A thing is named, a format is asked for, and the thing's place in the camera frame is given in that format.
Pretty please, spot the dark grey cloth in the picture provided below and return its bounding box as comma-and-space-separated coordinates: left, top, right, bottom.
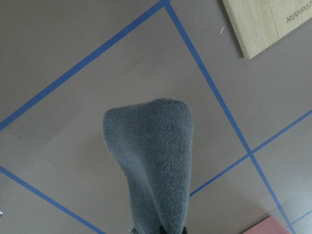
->
102, 98, 193, 234

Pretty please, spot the bamboo cutting board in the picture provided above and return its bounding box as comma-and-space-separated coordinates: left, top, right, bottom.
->
223, 0, 312, 59

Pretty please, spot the pink plastic bin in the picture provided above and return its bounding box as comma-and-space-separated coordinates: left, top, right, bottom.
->
240, 216, 295, 234

